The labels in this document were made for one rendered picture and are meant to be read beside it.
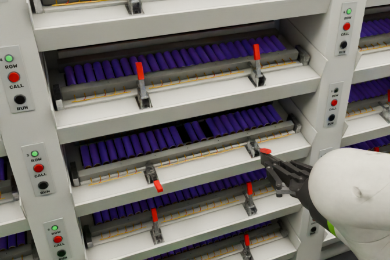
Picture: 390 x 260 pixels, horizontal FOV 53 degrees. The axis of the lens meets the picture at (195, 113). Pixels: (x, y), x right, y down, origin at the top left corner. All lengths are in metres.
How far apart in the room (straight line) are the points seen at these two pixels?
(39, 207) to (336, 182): 0.60
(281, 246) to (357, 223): 0.77
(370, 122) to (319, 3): 0.44
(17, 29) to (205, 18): 0.34
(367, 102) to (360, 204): 0.73
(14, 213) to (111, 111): 0.30
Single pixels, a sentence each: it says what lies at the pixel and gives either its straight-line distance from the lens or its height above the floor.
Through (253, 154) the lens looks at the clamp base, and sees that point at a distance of 0.98.
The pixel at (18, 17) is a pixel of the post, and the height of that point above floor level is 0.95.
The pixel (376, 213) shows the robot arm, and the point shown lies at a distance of 0.52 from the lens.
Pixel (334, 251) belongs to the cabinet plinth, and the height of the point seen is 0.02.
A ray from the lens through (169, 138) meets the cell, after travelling 0.97.
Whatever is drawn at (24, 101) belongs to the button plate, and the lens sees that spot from 0.76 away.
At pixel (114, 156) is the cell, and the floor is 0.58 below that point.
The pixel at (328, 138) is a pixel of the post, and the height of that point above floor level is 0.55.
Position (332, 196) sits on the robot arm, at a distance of 0.54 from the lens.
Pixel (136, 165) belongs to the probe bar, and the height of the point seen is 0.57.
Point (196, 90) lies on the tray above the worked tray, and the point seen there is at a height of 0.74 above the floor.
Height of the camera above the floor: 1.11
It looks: 29 degrees down
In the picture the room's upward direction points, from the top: 2 degrees counter-clockwise
